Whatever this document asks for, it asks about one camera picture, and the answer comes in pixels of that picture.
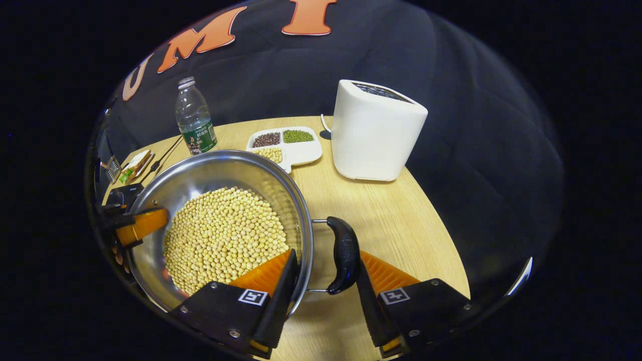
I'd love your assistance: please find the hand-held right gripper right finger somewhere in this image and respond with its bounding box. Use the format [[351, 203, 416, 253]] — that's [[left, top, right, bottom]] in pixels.
[[355, 251, 472, 357]]

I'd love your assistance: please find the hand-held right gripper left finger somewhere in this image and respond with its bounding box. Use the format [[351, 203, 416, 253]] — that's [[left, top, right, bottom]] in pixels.
[[168, 249, 300, 359]]

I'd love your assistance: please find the black induction cooktop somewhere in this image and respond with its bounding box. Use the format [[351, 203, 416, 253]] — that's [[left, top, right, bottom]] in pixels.
[[103, 184, 145, 207]]

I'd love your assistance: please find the steel pot with soybeans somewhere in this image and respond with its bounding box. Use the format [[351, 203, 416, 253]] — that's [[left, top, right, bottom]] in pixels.
[[125, 149, 361, 319]]

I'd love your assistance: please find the sandwich on white plate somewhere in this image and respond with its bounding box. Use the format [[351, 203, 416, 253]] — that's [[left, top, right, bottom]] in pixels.
[[119, 149, 153, 184]]

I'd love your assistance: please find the clear plastic water bottle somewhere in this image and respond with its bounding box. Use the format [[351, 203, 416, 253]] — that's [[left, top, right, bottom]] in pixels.
[[175, 76, 218, 155]]

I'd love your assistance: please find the white divided dish of beans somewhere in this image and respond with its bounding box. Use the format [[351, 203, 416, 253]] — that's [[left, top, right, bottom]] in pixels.
[[246, 126, 323, 174]]

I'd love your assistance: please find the white toaster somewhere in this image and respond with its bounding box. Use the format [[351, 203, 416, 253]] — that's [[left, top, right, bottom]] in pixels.
[[331, 79, 428, 182]]

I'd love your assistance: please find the black cooktop cable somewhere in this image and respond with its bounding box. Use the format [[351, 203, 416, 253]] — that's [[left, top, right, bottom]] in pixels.
[[140, 135, 184, 184]]

